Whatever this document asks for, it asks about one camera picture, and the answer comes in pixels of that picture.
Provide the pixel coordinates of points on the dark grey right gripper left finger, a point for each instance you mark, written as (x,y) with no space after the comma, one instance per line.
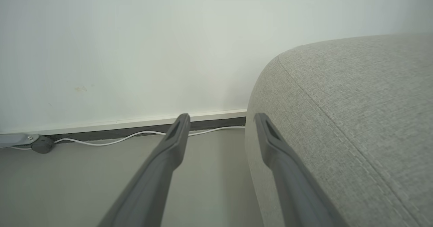
(152,179)

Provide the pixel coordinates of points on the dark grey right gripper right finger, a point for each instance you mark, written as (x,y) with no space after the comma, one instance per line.
(294,186)

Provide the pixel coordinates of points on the dark grey round foot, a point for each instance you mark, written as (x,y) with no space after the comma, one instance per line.
(42,144)

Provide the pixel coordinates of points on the grey fabric sofa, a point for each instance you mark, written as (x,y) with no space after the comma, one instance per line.
(341,132)

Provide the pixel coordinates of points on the white and black skirting board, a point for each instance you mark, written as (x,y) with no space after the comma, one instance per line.
(135,126)

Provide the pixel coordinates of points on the grey metal panel frame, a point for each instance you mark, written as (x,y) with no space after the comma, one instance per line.
(17,139)

